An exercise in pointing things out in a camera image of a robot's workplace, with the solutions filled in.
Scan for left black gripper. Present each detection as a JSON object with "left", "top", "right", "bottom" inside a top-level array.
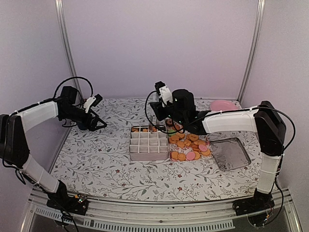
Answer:
[{"left": 61, "top": 105, "right": 107, "bottom": 131}]

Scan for metal serving tongs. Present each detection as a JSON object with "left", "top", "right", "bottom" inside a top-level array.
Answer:
[{"left": 148, "top": 115, "right": 159, "bottom": 134}]

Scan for metal tin with white dividers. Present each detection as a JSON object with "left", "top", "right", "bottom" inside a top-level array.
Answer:
[{"left": 129, "top": 126, "right": 169, "bottom": 161}]

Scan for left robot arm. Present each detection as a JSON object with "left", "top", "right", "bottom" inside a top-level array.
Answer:
[{"left": 0, "top": 86, "right": 107, "bottom": 210}]

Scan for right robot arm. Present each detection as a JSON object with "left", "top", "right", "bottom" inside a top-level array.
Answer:
[{"left": 145, "top": 86, "right": 286, "bottom": 211}]

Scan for chocolate donut cookie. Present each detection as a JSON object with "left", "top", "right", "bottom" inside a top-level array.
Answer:
[{"left": 166, "top": 119, "right": 173, "bottom": 127}]

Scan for dark blue cup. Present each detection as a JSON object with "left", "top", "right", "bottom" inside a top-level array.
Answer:
[{"left": 77, "top": 123, "right": 87, "bottom": 131}]

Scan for floral tablecloth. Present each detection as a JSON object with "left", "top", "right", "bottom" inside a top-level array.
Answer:
[{"left": 51, "top": 99, "right": 262, "bottom": 202}]

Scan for pink round cookie right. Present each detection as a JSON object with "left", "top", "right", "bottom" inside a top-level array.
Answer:
[{"left": 198, "top": 144, "right": 208, "bottom": 152}]

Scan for pink plate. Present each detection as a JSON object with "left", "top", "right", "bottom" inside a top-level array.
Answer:
[{"left": 210, "top": 100, "right": 238, "bottom": 111}]

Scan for silver tin lid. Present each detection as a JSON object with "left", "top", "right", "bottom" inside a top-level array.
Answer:
[{"left": 210, "top": 137, "right": 251, "bottom": 172}]

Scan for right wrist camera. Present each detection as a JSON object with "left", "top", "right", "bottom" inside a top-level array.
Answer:
[{"left": 154, "top": 81, "right": 173, "bottom": 107}]

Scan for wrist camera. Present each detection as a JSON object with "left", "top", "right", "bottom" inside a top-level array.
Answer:
[
  {"left": 154, "top": 81, "right": 173, "bottom": 107},
  {"left": 83, "top": 94, "right": 103, "bottom": 113}
]

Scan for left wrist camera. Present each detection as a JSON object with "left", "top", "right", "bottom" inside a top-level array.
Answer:
[{"left": 83, "top": 94, "right": 103, "bottom": 113}]

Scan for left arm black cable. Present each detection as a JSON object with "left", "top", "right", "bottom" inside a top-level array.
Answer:
[{"left": 53, "top": 77, "right": 94, "bottom": 102}]

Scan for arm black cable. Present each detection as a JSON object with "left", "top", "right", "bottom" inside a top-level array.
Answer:
[
  {"left": 53, "top": 77, "right": 94, "bottom": 102},
  {"left": 185, "top": 107, "right": 296, "bottom": 155}
]

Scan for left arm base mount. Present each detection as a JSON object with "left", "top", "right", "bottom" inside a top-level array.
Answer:
[{"left": 46, "top": 193, "right": 89, "bottom": 216}]

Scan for aluminium front rail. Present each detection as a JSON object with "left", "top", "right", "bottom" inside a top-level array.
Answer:
[{"left": 21, "top": 188, "right": 303, "bottom": 232}]

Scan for left aluminium frame post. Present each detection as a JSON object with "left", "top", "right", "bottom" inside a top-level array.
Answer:
[{"left": 54, "top": 0, "right": 82, "bottom": 97}]

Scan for aluminium frame post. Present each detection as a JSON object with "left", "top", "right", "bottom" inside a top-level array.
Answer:
[
  {"left": 54, "top": 0, "right": 82, "bottom": 97},
  {"left": 237, "top": 0, "right": 266, "bottom": 103}
]

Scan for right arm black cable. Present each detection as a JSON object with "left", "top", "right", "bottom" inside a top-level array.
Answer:
[{"left": 185, "top": 107, "right": 296, "bottom": 155}]

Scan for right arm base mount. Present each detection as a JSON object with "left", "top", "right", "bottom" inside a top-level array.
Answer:
[{"left": 232, "top": 192, "right": 275, "bottom": 216}]

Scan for right aluminium frame post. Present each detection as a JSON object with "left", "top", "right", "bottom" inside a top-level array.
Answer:
[{"left": 237, "top": 0, "right": 266, "bottom": 103}]

